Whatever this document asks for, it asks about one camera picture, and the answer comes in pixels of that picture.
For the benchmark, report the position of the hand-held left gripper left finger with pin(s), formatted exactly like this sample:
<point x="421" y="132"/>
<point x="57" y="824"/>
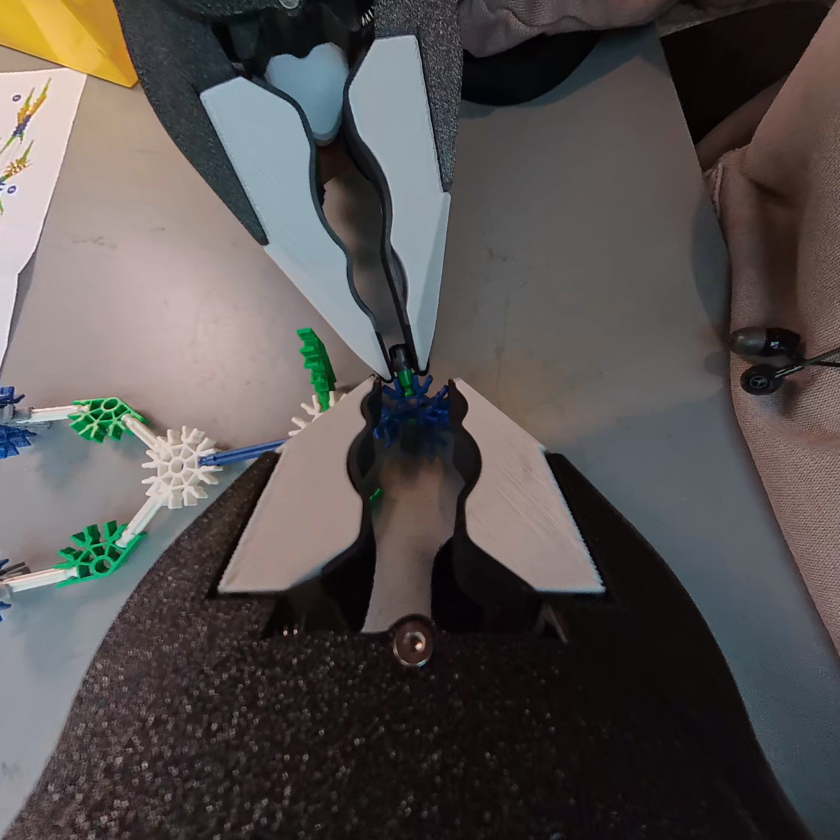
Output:
<point x="295" y="525"/>

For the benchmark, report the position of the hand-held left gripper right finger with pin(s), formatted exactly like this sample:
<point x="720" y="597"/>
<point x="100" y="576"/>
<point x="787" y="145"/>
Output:
<point x="532" y="525"/>

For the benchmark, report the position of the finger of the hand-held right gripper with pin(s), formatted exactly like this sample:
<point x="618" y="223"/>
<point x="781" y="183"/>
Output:
<point x="407" y="145"/>
<point x="276" y="171"/>

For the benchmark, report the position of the colourful rod connector toy model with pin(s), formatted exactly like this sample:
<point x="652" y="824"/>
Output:
<point x="180" y="466"/>

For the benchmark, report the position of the person's right forearm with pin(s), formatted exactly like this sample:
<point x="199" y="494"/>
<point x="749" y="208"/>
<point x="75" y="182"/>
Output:
<point x="551" y="20"/>

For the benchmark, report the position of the yellow plastic bin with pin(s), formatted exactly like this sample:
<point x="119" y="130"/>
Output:
<point x="66" y="33"/>

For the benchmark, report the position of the white building instruction sheet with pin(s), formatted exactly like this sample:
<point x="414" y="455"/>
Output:
<point x="26" y="158"/>

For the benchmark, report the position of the person's beige printed hoodie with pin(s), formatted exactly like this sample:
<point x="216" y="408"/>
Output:
<point x="788" y="460"/>

